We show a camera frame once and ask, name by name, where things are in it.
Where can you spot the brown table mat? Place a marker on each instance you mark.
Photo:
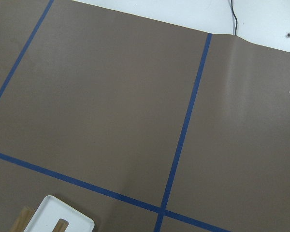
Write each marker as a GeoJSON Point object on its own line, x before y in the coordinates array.
{"type": "Point", "coordinates": [143, 126]}

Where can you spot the white rectangular tray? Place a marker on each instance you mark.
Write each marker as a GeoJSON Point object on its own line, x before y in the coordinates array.
{"type": "Point", "coordinates": [51, 211]}

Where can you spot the wooden chopstick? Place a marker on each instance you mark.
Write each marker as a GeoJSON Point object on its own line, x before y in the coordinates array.
{"type": "Point", "coordinates": [61, 226]}
{"type": "Point", "coordinates": [22, 220]}

